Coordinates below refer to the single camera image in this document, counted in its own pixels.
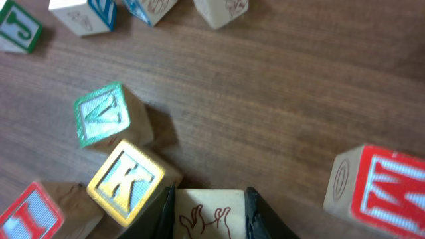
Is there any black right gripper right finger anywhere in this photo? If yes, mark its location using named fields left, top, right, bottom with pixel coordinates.
left=245, top=187, right=299, bottom=239

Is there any yellow letter K block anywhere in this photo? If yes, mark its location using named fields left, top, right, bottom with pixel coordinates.
left=86, top=139, right=183, bottom=228

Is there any wooden block red drawing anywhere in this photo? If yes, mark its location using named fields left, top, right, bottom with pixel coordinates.
left=48, top=0, right=117, bottom=37

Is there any blue letter P block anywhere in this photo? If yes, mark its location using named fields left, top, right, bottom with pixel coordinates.
left=122, top=0, right=177, bottom=27

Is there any red letter I block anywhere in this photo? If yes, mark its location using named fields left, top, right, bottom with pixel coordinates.
left=1, top=181, right=105, bottom=239

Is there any green letter V block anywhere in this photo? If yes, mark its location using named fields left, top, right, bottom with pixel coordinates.
left=74, top=82, right=154, bottom=154

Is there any wooden block green side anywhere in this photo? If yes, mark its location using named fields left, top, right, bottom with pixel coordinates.
left=1, top=0, right=43, bottom=54

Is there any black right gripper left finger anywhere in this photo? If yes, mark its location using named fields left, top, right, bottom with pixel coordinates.
left=118, top=183, right=175, bottom=239

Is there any wooden block hand drawing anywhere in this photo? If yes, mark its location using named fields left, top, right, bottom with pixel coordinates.
left=173, top=189, right=246, bottom=239

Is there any red letter M block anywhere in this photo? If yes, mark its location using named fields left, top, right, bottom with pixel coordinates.
left=323, top=144, right=424, bottom=239

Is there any yellow top wooden block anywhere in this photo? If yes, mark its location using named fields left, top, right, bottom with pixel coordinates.
left=193, top=0, right=249, bottom=30

